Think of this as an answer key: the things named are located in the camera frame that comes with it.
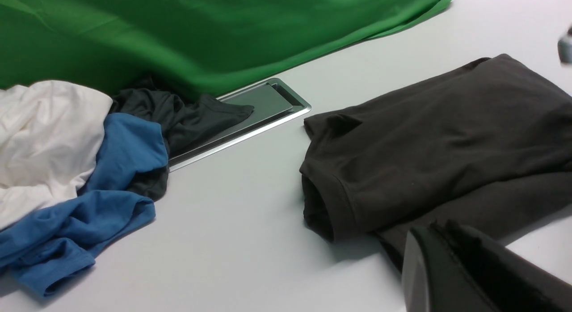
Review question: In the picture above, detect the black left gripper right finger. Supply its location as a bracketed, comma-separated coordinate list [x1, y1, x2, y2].
[431, 221, 572, 312]

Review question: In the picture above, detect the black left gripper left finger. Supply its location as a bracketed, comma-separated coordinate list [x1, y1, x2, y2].
[402, 227, 496, 312]

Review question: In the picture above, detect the dark gray long-sleeved shirt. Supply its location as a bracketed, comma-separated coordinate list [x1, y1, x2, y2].
[300, 54, 572, 269]

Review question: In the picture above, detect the dark gray crumpled garment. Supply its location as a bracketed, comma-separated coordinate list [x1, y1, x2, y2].
[109, 78, 255, 202]

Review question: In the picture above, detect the green backdrop cloth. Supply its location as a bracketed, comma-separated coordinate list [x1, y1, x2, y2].
[0, 0, 452, 95]

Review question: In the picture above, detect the blue crumpled garment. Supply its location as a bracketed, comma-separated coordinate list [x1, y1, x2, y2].
[0, 113, 169, 298]

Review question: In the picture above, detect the white crumpled garment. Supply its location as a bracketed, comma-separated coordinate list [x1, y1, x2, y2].
[0, 80, 113, 229]

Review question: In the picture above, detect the gray table cable hatch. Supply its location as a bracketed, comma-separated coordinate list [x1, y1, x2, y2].
[169, 78, 312, 172]

